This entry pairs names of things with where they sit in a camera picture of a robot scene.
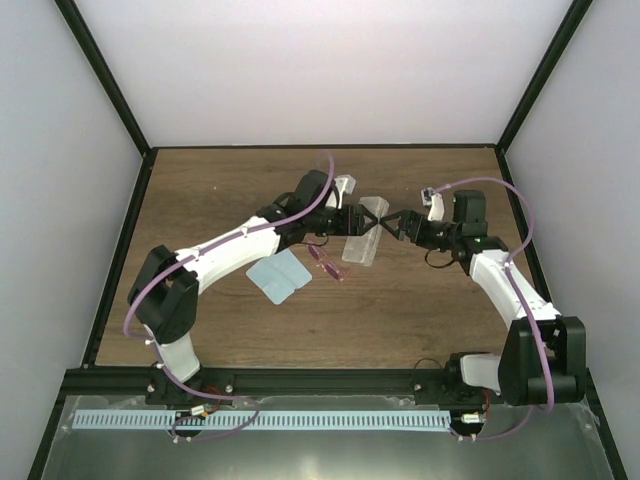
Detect black enclosure frame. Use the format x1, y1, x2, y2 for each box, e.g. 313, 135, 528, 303
24, 0, 627, 480

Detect light blue cleaning cloth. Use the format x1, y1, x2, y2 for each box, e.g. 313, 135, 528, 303
246, 249, 312, 305

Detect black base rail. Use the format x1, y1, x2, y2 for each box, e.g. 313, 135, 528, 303
63, 366, 591, 406

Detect metal front plate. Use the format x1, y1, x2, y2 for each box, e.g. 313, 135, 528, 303
34, 397, 613, 479

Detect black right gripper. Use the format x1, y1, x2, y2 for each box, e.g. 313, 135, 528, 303
381, 210, 461, 251

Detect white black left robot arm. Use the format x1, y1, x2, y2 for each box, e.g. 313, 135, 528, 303
123, 170, 380, 404

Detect pink sunglasses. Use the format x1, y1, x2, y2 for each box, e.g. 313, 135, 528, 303
306, 244, 349, 282

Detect light blue slotted strip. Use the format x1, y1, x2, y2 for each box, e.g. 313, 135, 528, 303
71, 410, 451, 432

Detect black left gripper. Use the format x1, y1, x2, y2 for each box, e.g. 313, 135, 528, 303
305, 203, 377, 235

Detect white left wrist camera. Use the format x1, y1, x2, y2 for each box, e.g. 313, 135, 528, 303
325, 174, 356, 209

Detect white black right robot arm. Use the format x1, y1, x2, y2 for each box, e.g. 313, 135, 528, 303
380, 189, 587, 409

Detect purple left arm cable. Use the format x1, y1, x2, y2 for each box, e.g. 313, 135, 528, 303
122, 149, 336, 401

